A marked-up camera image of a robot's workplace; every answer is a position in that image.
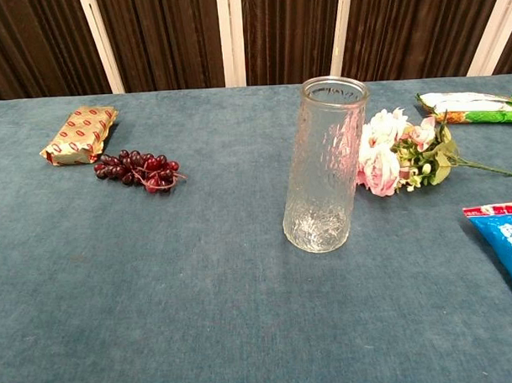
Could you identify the dark brown curtain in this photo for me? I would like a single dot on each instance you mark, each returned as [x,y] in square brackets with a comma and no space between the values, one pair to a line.
[171,39]

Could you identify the white partition post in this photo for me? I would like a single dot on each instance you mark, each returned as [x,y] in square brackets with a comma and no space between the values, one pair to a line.
[490,32]
[230,37]
[101,45]
[343,29]

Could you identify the clear textured glass vase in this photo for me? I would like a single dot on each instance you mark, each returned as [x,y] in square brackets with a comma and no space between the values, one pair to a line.
[319,189]

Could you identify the gold red-print snack packet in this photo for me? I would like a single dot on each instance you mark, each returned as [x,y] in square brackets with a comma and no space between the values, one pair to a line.
[79,134]

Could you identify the dark red grape bunch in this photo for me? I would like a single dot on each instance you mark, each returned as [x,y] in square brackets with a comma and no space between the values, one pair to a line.
[150,168]

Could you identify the pink white artificial flower bouquet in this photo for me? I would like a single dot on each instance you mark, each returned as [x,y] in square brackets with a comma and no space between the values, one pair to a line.
[383,162]

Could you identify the blue felt table cloth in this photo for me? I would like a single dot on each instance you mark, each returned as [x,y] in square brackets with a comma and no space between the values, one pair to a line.
[200,286]

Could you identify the blue red snack packet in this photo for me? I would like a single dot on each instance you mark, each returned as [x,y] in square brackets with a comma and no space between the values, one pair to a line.
[503,241]

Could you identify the green white snack packet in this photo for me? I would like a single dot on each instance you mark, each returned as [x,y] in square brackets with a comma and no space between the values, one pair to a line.
[467,106]

